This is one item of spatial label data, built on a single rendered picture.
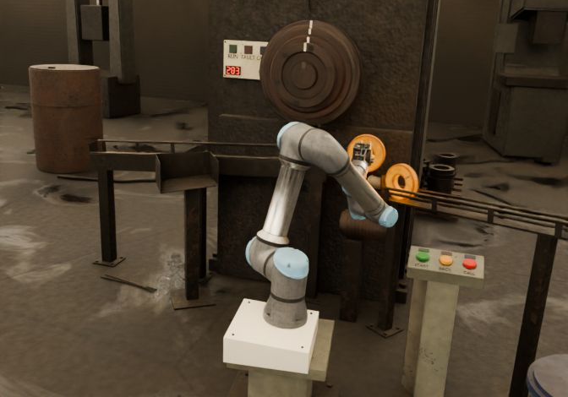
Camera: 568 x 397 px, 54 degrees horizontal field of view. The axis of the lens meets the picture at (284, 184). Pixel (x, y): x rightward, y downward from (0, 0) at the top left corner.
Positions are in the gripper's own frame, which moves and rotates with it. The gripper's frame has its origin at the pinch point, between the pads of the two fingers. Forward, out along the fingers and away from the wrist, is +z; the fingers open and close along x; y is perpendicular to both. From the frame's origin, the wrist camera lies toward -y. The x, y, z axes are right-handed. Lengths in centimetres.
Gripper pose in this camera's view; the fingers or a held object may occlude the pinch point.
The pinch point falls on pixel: (366, 149)
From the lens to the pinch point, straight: 237.5
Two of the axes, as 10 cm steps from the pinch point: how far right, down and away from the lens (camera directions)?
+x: -9.6, -1.4, 2.4
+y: -0.1, -8.5, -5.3
